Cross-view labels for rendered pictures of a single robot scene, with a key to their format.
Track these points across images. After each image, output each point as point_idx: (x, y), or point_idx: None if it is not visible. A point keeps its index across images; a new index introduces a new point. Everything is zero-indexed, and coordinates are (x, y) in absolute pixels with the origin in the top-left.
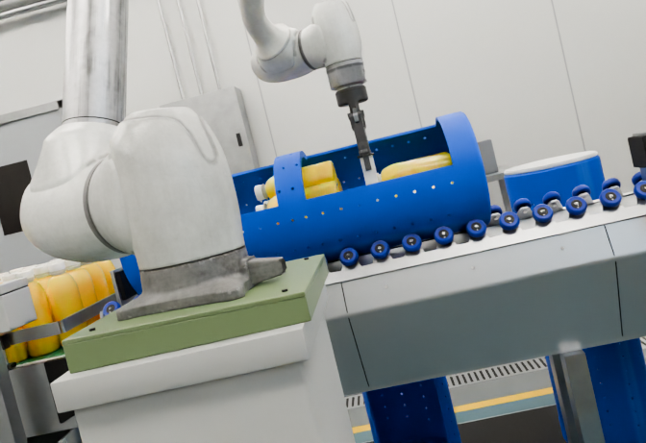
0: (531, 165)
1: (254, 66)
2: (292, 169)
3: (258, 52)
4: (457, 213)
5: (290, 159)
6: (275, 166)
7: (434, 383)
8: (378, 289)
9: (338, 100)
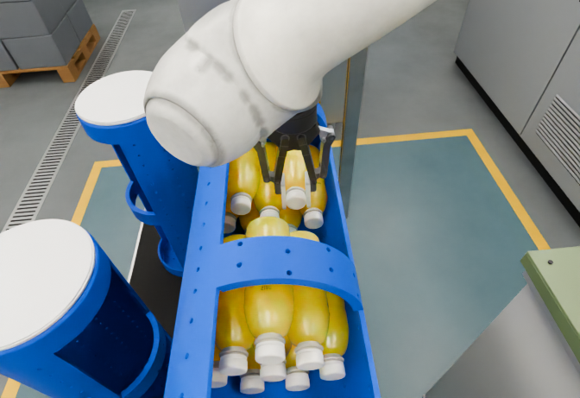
0: (124, 105)
1: (242, 141)
2: (335, 258)
3: (298, 95)
4: None
5: (311, 252)
6: (325, 280)
7: (167, 334)
8: None
9: (307, 124)
